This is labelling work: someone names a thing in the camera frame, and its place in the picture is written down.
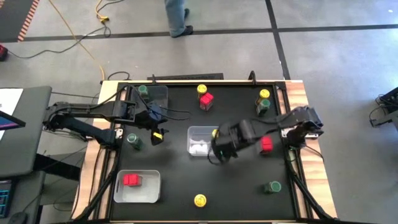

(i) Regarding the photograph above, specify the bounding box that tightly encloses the black equipment with cables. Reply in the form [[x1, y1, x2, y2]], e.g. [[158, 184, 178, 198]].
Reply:
[[369, 86, 398, 129]]

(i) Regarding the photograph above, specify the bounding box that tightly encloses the lit computer screen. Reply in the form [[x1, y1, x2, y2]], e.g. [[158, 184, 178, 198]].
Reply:
[[0, 109, 27, 131]]

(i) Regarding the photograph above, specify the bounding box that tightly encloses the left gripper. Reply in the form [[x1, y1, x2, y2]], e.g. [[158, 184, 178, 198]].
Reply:
[[136, 102, 170, 146]]

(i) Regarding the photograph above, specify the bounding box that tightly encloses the backlit keyboard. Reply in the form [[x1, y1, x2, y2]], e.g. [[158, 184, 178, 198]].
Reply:
[[0, 179, 14, 218]]

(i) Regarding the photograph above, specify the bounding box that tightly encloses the black ribbed strip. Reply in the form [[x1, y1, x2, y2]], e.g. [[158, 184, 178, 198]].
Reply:
[[147, 72, 224, 82]]

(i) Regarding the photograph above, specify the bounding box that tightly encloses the white plastic bin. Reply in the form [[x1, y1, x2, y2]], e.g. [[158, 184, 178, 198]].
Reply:
[[113, 169, 162, 204]]

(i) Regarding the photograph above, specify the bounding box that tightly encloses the black orange-striped floor mat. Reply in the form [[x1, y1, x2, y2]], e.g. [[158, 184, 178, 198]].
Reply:
[[0, 0, 40, 43]]

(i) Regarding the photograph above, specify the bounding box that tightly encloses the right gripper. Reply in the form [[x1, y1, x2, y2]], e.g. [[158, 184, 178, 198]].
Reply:
[[211, 119, 261, 162]]

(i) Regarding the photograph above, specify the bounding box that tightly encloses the yellow cable with plug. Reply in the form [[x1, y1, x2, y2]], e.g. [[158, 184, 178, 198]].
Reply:
[[95, 0, 110, 23]]

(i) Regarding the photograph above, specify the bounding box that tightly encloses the clear plastic bin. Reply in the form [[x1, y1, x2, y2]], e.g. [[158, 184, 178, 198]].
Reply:
[[187, 125, 218, 157], [130, 84, 169, 110]]

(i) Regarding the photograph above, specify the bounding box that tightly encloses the black floor cable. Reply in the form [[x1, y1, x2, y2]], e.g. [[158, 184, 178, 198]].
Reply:
[[6, 26, 112, 60]]

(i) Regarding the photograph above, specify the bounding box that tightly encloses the red-lid smoked paprika tin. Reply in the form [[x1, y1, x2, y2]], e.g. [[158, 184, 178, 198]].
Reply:
[[199, 92, 215, 112], [259, 136, 274, 155], [123, 173, 143, 187]]

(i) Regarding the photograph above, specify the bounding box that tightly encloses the white paper sheet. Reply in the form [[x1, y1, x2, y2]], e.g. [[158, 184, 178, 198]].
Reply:
[[0, 88, 24, 139]]

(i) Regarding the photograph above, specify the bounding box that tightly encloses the grey side desk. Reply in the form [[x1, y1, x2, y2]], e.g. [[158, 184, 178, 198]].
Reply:
[[0, 86, 53, 180]]

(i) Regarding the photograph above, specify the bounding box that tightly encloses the wooden table board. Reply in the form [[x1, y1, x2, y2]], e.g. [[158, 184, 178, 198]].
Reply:
[[71, 79, 338, 220]]

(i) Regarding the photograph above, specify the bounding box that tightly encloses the long yellow floor cable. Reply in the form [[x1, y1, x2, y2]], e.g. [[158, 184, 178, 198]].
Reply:
[[48, 0, 106, 81]]

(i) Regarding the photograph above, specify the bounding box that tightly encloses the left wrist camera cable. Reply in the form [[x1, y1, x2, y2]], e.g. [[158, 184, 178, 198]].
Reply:
[[129, 85, 191, 121]]

